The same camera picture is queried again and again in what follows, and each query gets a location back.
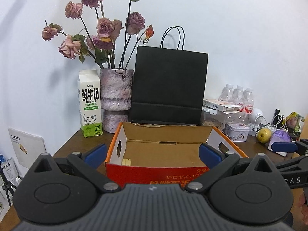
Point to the small purple gift pouch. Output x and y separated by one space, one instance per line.
280 136

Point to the flat white carton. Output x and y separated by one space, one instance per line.
219 104

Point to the white floral tin box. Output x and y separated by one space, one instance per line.
237 131

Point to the blue white packets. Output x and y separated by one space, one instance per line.
8 168

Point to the black charger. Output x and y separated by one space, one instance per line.
276 116

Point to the colourful snack packet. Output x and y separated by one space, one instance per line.
295 121

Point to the white round device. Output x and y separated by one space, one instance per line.
257 114

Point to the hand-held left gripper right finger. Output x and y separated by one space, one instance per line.
209 153

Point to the small wooden block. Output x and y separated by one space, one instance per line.
126 162

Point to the red orange cardboard box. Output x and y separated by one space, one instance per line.
163 154

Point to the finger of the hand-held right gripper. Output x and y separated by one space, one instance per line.
284 146
294 162

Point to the mottled pink ceramic vase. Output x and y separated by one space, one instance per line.
116 98

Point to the white green milk carton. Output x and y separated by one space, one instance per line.
90 103

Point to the black tripod leg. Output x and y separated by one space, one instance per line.
6 190

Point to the person's right hand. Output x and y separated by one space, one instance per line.
303 199

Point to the black paper shopping bag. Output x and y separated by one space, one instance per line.
168 86

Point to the water bottles pack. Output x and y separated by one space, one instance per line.
216 120

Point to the yellow green pear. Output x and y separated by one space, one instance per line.
264 136

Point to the red label water bottle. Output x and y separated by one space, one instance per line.
237 95
248 99
226 93

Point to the white panel with sticker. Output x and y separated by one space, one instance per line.
26 146

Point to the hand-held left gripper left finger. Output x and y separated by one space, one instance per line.
95 152

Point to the dried pink rose bouquet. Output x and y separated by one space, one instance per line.
105 31

